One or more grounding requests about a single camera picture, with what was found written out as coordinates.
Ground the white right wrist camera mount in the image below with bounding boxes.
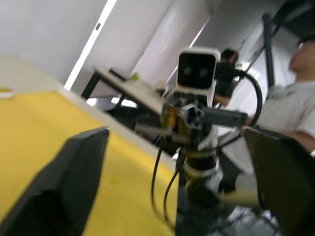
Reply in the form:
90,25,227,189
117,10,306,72
174,47,221,108

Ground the thick black wrist cable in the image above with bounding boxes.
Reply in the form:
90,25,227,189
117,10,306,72
216,66,263,151

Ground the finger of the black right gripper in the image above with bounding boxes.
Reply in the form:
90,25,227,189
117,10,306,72
135,123,173,136
204,109,248,127

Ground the background table with black legs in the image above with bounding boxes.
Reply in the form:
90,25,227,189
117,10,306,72
81,67,166,118

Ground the black metal frame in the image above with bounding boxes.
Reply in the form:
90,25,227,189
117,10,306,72
242,0,315,88

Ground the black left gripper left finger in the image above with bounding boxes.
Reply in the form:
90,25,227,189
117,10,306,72
0,127,110,236

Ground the flat black device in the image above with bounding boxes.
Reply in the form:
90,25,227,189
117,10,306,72
109,68,128,81

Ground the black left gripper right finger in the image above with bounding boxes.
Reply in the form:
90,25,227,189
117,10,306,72
243,127,315,236

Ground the person in white shirt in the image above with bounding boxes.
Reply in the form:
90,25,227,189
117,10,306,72
218,35,315,194

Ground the thin black cable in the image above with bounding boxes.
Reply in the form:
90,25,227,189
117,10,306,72
151,144,176,228
164,161,185,222

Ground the white ceiling light strip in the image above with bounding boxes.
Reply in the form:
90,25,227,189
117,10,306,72
63,0,118,90

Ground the yellow table mat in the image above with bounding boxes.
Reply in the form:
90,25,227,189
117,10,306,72
0,90,179,236

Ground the dark-haired person in black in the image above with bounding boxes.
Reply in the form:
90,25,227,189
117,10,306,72
213,48,240,107

